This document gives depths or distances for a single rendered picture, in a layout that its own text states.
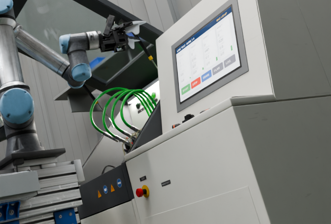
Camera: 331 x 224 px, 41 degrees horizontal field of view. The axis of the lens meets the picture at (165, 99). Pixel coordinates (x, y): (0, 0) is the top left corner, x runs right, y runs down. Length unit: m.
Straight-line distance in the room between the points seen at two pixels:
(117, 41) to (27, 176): 0.65
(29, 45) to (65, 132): 4.32
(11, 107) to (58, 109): 4.67
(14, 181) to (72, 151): 4.54
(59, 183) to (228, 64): 0.81
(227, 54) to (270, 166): 0.56
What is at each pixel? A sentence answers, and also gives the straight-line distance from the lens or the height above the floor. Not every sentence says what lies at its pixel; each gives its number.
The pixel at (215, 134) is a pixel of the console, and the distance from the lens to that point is 1.49.
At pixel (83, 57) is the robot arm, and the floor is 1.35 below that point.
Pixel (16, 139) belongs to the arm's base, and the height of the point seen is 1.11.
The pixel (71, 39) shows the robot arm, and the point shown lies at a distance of 1.82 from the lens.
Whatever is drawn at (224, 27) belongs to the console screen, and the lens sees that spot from 1.87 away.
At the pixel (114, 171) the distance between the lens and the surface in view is 2.05.
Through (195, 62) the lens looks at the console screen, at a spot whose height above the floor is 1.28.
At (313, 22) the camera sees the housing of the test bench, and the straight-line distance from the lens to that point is 2.01.
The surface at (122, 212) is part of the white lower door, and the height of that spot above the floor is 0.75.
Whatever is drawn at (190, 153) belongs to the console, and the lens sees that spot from 1.60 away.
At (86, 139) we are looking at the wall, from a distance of 5.80.
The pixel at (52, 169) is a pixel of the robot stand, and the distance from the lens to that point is 1.79.
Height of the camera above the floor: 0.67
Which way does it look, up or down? 14 degrees up
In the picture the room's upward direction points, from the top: 16 degrees counter-clockwise
